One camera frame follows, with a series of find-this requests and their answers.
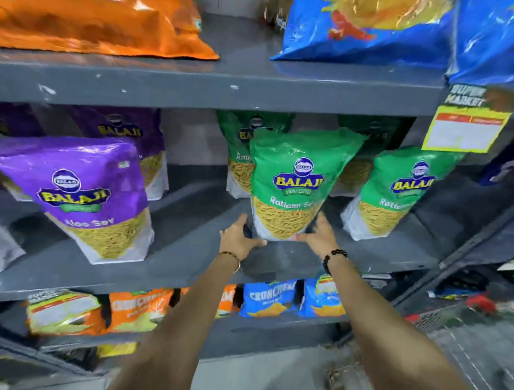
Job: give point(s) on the purple snack packet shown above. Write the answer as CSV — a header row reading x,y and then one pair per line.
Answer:
x,y
82,193
132,127

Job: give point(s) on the red snack packet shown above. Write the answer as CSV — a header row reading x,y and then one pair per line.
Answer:
x,y
482,303

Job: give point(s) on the small blue chips packet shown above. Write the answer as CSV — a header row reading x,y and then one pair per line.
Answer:
x,y
267,297
322,297

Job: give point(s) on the person's left thumb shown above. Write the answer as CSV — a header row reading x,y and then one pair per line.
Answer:
x,y
257,243

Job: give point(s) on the yellow snack packet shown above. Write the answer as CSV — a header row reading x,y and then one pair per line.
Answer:
x,y
116,350

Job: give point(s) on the grey metal shelf rack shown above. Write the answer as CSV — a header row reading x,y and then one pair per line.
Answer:
x,y
244,88

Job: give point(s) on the person's right forearm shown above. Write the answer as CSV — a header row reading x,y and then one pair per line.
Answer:
x,y
386,339

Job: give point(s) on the person's right thumb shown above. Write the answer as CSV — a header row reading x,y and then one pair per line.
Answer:
x,y
306,238

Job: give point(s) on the large blue chips bag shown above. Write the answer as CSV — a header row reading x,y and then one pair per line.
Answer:
x,y
374,36
493,45

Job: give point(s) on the person's left forearm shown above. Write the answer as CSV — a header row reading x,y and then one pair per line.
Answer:
x,y
179,329

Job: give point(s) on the person's left hand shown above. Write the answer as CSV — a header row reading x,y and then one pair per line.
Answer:
x,y
234,242

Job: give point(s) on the dark blue snack packet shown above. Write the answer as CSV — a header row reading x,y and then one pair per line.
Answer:
x,y
509,161

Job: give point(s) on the person's right hand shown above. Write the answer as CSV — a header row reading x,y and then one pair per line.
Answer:
x,y
325,241

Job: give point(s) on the yellow shelf price label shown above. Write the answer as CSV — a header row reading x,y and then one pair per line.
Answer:
x,y
466,129
62,310

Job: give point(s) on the green snack packet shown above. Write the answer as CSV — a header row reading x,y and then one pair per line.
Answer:
x,y
393,194
300,182
235,157
370,138

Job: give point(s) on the thin gold bangle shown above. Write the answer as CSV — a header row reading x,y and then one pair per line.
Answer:
x,y
236,260

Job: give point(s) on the large orange chips bag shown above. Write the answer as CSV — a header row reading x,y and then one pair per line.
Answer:
x,y
90,19

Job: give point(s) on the small orange chips packet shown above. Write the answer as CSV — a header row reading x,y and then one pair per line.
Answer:
x,y
81,325
227,300
137,309

